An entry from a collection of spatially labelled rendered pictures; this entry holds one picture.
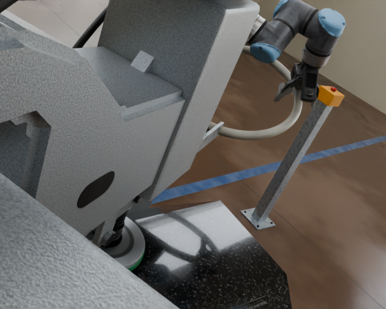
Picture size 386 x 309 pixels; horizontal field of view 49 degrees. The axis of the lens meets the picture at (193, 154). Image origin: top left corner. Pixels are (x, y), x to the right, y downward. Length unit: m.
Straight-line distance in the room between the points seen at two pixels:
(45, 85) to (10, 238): 0.18
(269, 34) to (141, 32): 0.66
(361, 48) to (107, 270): 7.71
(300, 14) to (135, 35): 0.76
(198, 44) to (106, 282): 0.54
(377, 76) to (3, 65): 7.52
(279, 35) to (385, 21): 6.45
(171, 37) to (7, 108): 0.43
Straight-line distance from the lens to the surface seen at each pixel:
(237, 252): 1.37
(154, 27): 0.77
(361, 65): 7.86
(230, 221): 1.47
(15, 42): 0.37
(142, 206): 2.47
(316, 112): 2.75
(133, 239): 1.16
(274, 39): 1.37
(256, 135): 1.38
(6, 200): 0.28
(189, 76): 0.75
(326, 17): 1.42
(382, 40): 7.78
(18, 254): 0.25
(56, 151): 0.48
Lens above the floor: 1.71
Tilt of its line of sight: 29 degrees down
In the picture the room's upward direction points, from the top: 24 degrees clockwise
